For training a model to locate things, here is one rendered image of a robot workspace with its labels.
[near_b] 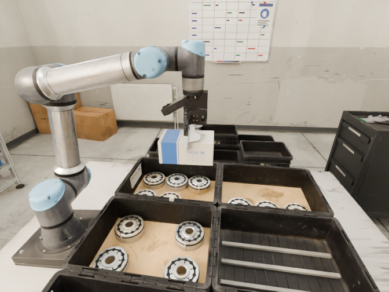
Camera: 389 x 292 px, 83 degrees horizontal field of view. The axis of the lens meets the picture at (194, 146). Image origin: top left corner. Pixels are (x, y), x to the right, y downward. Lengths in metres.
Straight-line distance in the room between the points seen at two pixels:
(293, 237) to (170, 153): 0.54
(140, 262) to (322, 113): 3.76
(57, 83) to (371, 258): 1.25
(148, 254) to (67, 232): 0.35
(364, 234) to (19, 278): 1.37
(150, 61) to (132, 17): 3.21
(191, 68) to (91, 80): 0.29
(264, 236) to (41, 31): 4.22
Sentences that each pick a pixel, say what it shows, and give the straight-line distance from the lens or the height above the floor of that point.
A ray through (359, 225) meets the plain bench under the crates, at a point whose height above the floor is 0.70.
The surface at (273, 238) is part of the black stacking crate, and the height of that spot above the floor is 0.83.
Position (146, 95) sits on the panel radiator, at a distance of 3.75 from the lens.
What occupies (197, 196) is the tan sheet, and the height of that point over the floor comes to 0.83.
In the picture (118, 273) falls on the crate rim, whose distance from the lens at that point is 0.68.
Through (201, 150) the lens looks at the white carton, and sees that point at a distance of 0.79.
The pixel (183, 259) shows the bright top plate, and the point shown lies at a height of 0.86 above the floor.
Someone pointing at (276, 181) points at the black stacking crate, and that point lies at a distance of 1.12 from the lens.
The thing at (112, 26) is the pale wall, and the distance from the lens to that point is 3.90.
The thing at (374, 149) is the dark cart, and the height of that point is 0.76.
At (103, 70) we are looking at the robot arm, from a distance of 0.66.
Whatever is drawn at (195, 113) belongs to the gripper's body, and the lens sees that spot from 0.76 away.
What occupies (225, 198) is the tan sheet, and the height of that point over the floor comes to 0.83.
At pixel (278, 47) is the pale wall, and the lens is 3.72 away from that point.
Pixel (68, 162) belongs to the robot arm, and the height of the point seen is 1.02.
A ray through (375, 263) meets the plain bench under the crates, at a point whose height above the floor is 0.70.
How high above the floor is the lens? 1.47
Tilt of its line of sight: 27 degrees down
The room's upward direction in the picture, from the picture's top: straight up
